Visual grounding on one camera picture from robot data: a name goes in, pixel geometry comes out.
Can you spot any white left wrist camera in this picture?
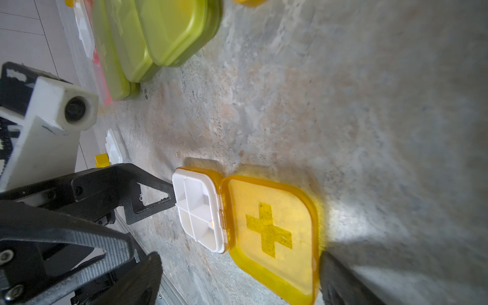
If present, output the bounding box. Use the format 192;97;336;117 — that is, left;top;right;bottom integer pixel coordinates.
1;62;99;191

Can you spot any yellow pillbox left edge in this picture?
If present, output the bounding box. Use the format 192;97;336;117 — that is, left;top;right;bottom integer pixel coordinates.
95;153;111;169

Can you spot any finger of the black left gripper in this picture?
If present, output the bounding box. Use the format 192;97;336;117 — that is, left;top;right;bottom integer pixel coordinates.
1;163;176;225
1;200;135;304

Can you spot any pink pillbox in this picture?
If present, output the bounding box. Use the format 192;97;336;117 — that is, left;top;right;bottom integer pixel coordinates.
73;0;113;105

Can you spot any green pillbox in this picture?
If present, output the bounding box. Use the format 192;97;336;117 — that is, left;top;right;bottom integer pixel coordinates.
91;0;140;101
104;0;160;83
135;0;222;67

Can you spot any yellow pillbox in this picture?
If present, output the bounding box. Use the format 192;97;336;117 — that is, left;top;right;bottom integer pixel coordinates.
172;166;320;304
234;0;266;7

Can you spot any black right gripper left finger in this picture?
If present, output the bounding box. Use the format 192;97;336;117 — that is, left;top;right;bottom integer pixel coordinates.
92;252;163;304

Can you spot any clear pillbox white tray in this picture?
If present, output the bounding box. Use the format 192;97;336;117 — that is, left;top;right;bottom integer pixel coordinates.
105;128;131;165

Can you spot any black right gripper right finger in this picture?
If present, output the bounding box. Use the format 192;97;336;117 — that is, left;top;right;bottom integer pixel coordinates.
320;251;385;305

